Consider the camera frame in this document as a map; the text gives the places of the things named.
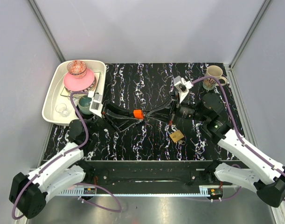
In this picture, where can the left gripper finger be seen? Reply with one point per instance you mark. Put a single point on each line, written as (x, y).
(123, 124)
(118, 110)

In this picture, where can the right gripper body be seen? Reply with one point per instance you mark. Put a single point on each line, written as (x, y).
(186, 110)

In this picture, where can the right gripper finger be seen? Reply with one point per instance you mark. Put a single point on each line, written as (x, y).
(163, 110)
(161, 117)

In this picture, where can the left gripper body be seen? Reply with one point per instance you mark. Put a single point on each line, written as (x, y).
(108, 119)

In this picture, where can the orange black padlock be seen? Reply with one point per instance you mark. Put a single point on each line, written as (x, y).
(138, 114)

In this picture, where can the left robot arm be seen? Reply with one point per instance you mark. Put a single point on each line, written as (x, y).
(24, 189)

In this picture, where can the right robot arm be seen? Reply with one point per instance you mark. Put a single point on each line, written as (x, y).
(265, 177)

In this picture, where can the large brass padlock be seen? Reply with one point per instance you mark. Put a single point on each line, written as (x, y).
(174, 133)

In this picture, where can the green ceramic cup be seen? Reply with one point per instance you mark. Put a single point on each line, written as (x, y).
(84, 104)

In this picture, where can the cream seashell mug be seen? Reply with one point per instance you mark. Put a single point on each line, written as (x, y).
(215, 78)

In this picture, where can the clear drinking glass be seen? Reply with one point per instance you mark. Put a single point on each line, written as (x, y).
(62, 110)

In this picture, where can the pink upturned bowl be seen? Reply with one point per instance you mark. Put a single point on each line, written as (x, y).
(73, 83)

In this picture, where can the white plastic tray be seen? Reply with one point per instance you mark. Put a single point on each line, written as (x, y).
(57, 94)

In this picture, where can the red patterned small bowl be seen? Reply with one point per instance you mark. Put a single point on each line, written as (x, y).
(77, 68)

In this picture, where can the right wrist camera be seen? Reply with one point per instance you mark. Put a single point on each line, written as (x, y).
(182, 87)

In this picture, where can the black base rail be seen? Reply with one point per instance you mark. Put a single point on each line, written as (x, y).
(151, 177)

